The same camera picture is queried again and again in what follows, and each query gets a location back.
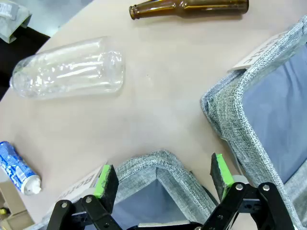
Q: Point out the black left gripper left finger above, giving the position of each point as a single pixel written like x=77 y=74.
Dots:
x=109 y=191

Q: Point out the brown glass bottle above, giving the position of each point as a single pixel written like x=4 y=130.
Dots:
x=192 y=7

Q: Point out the brown cardboard box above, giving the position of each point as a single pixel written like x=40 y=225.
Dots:
x=12 y=215

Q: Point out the grey fabric basket for plastic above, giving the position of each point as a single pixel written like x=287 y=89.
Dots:
x=230 y=107

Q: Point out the grey fabric basket for bottles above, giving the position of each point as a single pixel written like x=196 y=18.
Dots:
x=168 y=167

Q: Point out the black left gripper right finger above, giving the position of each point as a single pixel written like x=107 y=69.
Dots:
x=223 y=182

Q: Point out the white Plastic label card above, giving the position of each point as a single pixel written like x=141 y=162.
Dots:
x=261 y=52

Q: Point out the white Bottle label card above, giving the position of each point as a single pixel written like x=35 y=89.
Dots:
x=81 y=187

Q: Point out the smooth clear plastic bottle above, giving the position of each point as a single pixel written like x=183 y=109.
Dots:
x=72 y=69

